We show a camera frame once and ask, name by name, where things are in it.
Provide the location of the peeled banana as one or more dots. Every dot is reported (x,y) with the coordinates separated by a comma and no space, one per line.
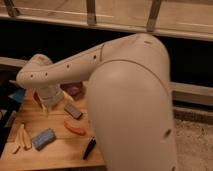
(22,140)

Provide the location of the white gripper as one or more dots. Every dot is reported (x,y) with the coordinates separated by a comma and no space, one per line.
(51,95)

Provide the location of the orange carrot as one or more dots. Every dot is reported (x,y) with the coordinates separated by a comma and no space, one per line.
(75,130)

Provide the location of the blue sponge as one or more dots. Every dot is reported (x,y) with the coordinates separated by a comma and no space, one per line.
(44,138)

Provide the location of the wooden board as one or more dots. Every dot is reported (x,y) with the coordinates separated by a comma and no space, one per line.
(65,152)

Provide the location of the grey eraser block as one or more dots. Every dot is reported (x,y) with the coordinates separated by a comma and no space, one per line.
(73,111)

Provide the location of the purple bowl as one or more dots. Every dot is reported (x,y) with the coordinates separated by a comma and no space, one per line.
(73,89)

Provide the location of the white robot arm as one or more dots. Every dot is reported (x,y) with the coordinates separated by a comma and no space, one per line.
(129,99)

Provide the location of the red-brown bowl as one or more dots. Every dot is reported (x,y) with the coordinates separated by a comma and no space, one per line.
(37,99)

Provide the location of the blue object at left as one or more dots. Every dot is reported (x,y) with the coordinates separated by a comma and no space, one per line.
(18,95)

